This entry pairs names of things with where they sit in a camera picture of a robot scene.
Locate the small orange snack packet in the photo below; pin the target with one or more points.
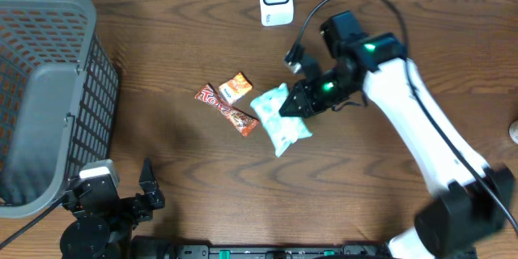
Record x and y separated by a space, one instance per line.
235 88

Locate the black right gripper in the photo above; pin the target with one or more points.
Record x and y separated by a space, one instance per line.
301 91

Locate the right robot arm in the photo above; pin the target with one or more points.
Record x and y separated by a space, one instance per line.
470 200

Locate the grey plastic basket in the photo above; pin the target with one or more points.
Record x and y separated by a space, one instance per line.
59 94

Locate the orange chocolate bar wrapper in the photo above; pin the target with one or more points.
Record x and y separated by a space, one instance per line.
243 122

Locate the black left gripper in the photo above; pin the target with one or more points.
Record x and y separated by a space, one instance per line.
139 208

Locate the mint green tissue pack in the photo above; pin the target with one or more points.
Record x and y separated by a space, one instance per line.
283 131

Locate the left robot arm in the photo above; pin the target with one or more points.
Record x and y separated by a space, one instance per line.
104 221

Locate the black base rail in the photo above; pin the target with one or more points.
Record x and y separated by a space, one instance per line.
146 247

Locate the green lid jar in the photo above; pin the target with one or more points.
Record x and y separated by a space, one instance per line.
513 131

